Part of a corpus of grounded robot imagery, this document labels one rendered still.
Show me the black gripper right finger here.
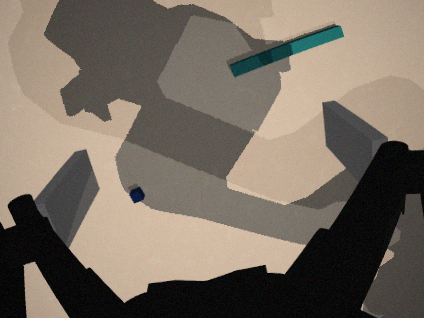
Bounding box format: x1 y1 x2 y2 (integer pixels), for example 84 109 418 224
241 100 424 318

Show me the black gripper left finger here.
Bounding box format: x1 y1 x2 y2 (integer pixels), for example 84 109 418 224
0 149 144 318

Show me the turquoise rod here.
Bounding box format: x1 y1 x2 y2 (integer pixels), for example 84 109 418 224
230 25 344 77

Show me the small dark blue block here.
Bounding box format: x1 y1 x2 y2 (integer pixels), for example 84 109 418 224
129 187 145 204

